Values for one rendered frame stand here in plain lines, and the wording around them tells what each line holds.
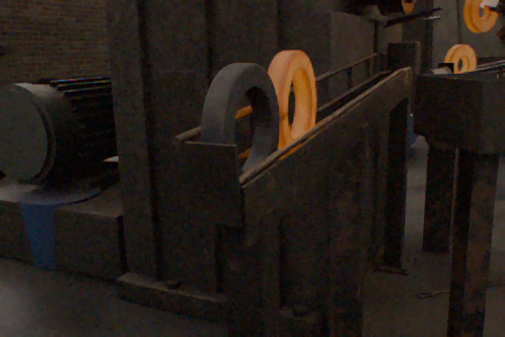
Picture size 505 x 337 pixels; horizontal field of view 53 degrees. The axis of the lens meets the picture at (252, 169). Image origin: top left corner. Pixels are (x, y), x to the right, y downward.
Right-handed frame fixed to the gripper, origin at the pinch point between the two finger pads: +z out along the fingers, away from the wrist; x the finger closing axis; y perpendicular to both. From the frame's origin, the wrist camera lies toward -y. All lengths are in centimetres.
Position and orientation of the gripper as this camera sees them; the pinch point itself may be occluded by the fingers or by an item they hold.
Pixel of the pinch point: (481, 5)
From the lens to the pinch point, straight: 217.8
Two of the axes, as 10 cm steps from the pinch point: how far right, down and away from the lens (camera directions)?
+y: 1.2, -8.8, -4.5
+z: -4.7, -4.5, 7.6
